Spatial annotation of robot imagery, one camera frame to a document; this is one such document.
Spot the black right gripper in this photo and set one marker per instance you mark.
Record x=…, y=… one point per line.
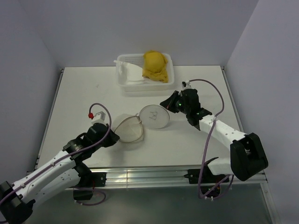
x=168, y=104

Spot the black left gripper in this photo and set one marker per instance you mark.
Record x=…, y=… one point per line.
x=113, y=138

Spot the yellow bra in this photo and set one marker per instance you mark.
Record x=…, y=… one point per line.
x=154, y=66

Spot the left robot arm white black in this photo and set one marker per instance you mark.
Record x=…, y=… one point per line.
x=17, y=199

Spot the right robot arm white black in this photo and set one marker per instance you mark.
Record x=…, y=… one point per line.
x=246, y=153

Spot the white bra in basket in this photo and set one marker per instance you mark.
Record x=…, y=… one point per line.
x=128, y=73

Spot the white perforated plastic basket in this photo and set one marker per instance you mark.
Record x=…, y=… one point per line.
x=137, y=59

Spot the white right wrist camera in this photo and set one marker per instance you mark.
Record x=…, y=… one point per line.
x=186, y=85

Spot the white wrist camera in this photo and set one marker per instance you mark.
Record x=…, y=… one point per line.
x=186, y=85
x=97, y=118

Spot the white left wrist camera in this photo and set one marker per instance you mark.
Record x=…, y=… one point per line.
x=97, y=118

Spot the aluminium mounting rail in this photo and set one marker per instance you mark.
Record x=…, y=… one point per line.
x=117, y=178

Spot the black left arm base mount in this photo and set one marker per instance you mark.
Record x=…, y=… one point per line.
x=88, y=186

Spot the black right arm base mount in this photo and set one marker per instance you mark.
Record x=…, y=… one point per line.
x=207, y=178

